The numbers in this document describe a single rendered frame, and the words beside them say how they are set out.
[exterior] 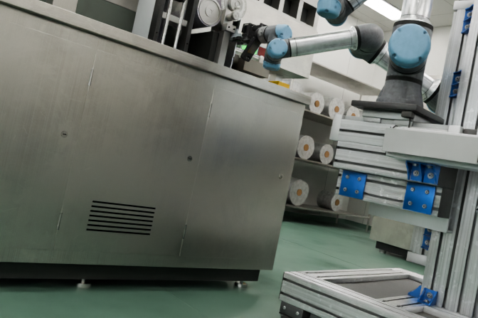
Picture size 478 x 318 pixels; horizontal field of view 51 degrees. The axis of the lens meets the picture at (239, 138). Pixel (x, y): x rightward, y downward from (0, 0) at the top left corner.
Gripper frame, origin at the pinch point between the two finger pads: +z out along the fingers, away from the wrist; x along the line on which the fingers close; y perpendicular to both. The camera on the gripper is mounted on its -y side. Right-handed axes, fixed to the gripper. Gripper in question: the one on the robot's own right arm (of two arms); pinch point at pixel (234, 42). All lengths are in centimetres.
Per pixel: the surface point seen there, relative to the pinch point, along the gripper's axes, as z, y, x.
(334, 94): 264, 61, -371
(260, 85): -31.4, -21.8, 5.0
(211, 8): -2.2, 9.8, 17.6
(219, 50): -5.8, -7.4, 11.3
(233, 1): -4.5, 16.2, 8.3
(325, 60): 264, 99, -341
